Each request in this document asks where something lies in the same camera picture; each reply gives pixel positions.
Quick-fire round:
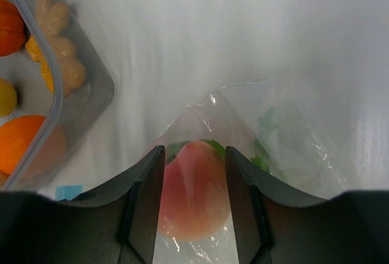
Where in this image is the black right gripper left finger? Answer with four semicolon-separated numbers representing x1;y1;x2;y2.
1;146;165;263

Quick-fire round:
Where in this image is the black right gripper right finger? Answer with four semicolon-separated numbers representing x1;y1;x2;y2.
225;147;388;263

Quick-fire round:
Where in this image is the pink fake peach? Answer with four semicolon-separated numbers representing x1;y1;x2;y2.
157;140;230;241

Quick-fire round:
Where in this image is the clear zip top bag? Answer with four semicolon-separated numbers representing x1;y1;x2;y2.
153;77;351;263

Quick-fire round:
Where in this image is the clear grey plastic container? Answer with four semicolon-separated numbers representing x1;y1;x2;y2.
0;0;115;190

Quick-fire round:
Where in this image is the orange fake orange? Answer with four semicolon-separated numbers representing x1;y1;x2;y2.
0;114;68;179

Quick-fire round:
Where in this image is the yellow fake pear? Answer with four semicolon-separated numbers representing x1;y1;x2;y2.
0;78;18;117

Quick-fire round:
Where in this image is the yellow-orange fake pretzel cluster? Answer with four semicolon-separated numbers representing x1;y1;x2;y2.
35;0;86;97

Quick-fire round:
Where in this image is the red-orange fake pepper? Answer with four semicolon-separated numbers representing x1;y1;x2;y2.
0;0;26;57

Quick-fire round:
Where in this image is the white fake daikon radish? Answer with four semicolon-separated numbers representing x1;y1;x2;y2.
271;150;322;194

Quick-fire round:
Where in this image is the green fake leaf piece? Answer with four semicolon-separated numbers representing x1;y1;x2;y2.
165;107;278;173

